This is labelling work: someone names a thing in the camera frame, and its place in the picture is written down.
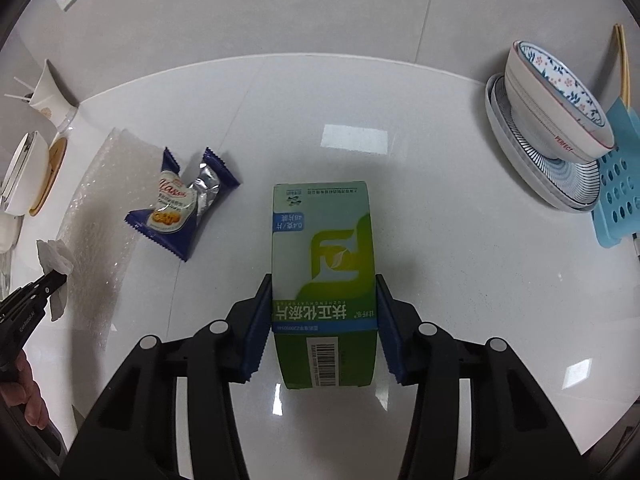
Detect white tissue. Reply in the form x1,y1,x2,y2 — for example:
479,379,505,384
37,240,76,322

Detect stacked white bowls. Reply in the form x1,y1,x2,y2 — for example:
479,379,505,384
1,131,49,217

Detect person's left hand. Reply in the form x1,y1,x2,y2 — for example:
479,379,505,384
1,350,50,430

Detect blue patterned bowl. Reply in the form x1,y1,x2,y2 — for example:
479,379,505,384
503,40,615,164

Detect blue cookie wrapper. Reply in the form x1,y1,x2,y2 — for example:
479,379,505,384
125,148,241,261

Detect wooden coaster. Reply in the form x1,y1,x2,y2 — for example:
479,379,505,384
28,136,67,217

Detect wooden chopsticks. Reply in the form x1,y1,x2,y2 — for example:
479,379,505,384
613,23,631,108

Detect white bowl with chopsticks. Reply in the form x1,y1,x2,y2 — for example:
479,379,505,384
0,211,23,254

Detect green white medicine box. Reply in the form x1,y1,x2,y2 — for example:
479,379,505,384
271,181,378,389

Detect blue striped plate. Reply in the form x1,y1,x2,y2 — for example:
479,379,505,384
485,73,601,214

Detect blue utensil holder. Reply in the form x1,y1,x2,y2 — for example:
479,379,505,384
591,98,640,248

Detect clear bubble wrap sheet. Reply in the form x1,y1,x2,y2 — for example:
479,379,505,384
58,130,179,387

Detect white ceramic cup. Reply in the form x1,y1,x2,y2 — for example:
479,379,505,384
4,58,78,134

